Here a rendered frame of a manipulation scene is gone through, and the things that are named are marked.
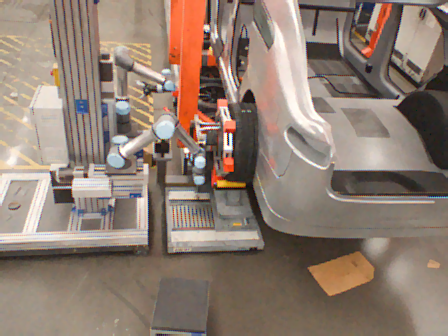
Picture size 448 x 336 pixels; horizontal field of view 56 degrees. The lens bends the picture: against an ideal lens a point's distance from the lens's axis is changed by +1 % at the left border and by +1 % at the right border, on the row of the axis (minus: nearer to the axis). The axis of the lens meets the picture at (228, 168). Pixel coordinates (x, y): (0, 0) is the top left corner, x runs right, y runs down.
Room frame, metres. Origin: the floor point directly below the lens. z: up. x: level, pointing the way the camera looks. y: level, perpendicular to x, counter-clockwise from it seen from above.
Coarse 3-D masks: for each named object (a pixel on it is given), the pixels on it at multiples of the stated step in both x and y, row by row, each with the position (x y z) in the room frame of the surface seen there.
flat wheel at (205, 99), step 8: (200, 88) 4.61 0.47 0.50; (208, 88) 4.70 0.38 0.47; (216, 88) 4.73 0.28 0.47; (200, 96) 4.47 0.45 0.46; (208, 96) 4.48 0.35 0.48; (216, 96) 4.56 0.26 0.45; (224, 96) 4.54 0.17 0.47; (200, 104) 4.21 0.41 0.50; (208, 104) 4.23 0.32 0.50; (208, 112) 4.17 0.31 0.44
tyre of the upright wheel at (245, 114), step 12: (228, 108) 3.10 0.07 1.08; (240, 108) 2.96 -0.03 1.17; (252, 108) 2.98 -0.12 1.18; (240, 120) 2.82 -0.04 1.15; (252, 120) 2.85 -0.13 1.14; (240, 132) 2.74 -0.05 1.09; (252, 132) 2.76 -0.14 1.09; (240, 144) 2.68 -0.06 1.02; (252, 144) 2.70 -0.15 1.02; (240, 156) 2.65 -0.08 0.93; (252, 156) 2.67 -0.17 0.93; (240, 168) 2.65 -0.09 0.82; (252, 168) 2.67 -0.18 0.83; (228, 180) 2.76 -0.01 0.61; (240, 180) 2.71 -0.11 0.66; (252, 180) 2.74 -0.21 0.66
